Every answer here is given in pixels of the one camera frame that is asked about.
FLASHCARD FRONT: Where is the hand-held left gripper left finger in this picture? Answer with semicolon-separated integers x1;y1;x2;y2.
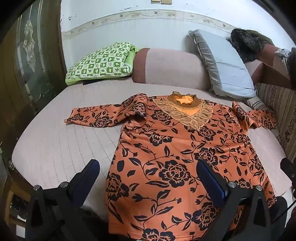
25;159;109;241

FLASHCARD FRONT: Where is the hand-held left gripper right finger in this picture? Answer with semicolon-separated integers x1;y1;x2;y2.
196;159;278;241

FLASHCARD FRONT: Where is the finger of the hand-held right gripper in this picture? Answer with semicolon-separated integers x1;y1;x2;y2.
280;158;296;186

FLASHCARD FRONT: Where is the orange black floral blouse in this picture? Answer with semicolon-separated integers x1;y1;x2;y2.
64;91;278;241

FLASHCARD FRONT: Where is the wooden stool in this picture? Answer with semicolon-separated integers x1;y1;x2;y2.
3;179;31;232

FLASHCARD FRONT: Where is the beige striped cushion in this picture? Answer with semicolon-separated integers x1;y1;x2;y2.
242;96;271;111

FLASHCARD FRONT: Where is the brown cardboard box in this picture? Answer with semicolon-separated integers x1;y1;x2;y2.
253;44;293;90

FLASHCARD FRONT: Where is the dark brown garment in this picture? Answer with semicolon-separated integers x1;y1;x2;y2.
287;46;296;84

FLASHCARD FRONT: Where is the green checkered pillow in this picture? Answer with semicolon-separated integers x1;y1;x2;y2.
65;42;140;86

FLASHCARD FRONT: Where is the grey blue pillow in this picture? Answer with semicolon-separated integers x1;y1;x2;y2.
188;29;258;100

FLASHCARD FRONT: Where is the white patterned cloth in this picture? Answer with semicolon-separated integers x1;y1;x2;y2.
275;48;291;61

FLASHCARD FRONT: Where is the wooden door with glass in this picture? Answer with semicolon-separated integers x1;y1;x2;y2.
0;0;68;151

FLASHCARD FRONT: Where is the dark fur-trimmed jacket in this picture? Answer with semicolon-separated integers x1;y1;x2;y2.
228;28;275;63

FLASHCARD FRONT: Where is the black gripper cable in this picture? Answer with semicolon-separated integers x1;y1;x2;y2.
273;204;296;223

